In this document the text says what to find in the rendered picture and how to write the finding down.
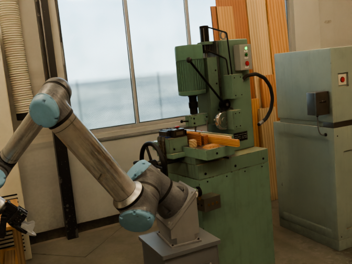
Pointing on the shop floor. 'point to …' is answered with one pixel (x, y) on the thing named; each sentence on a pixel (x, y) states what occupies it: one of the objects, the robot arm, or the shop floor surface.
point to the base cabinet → (239, 214)
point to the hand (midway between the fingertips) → (32, 234)
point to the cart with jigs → (14, 254)
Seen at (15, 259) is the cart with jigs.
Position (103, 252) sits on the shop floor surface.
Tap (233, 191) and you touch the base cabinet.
